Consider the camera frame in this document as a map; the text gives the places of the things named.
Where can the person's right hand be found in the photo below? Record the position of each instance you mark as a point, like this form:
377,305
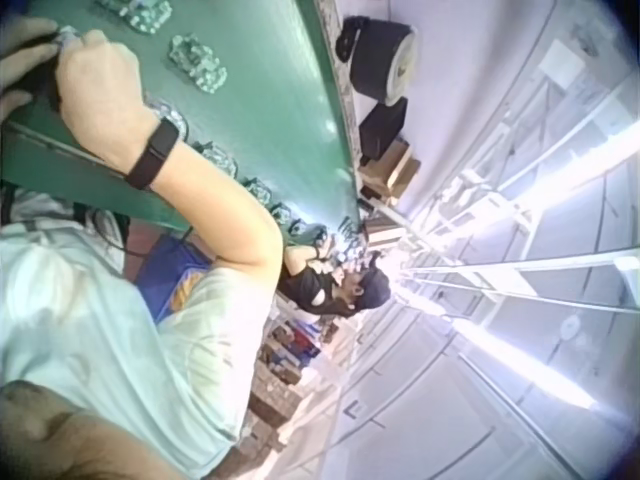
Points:
100,95

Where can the person's left hand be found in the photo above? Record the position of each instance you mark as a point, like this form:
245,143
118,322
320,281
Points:
17,57

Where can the person's right fingers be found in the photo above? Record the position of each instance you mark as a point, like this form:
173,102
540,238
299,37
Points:
87,42

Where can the person's left fingers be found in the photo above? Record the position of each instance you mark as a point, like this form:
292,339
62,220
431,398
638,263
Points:
30,27

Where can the small silver metal part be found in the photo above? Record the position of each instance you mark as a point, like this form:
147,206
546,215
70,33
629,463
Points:
67,36

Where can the row of silver metal parts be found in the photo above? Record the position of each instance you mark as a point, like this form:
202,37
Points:
197,62

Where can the black wrist band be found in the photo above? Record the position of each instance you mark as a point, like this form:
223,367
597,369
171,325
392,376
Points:
152,155

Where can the green conveyor belt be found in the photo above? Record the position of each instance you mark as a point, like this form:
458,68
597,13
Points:
280,100

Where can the blue crate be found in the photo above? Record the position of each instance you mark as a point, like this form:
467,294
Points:
165,270

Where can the black material roll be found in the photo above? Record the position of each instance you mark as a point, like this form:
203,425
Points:
380,60

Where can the black box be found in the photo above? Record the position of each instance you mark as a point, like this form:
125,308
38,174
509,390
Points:
382,127

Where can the brown cardboard boxes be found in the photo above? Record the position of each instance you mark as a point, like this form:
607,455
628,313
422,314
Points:
397,172

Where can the rack of cartons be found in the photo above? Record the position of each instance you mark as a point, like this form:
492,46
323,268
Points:
285,370

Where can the fluorescent light tube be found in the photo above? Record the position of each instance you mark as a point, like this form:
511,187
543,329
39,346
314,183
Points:
575,167
525,367

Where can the white metal frame rack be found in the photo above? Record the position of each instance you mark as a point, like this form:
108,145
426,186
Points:
500,210

